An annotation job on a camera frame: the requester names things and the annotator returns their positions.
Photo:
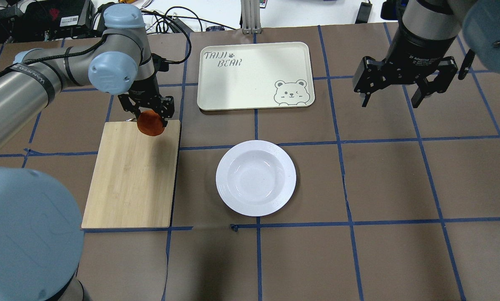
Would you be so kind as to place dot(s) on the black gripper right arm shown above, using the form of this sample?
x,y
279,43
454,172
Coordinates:
x,y
417,50

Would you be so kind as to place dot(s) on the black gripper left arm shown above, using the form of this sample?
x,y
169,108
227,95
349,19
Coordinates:
x,y
143,89

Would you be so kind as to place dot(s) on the orange fruit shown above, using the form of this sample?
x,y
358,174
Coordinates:
x,y
150,123

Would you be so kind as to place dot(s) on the white round plate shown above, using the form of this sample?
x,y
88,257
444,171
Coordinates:
x,y
256,178

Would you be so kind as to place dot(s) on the second grey robot arm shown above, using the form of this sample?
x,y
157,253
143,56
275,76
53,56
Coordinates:
x,y
474,24

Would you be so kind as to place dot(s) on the cream bear tray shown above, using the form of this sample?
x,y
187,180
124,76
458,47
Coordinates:
x,y
255,76

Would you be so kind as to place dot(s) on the bamboo cutting board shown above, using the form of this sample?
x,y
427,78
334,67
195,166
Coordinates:
x,y
133,182

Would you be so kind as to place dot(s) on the black power adapter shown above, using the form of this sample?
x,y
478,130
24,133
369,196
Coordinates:
x,y
364,11

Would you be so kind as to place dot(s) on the black computer box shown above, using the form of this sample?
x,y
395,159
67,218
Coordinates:
x,y
45,20

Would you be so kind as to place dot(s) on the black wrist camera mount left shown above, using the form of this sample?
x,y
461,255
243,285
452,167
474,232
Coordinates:
x,y
160,64

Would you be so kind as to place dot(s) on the aluminium frame post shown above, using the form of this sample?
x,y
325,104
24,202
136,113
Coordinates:
x,y
251,17

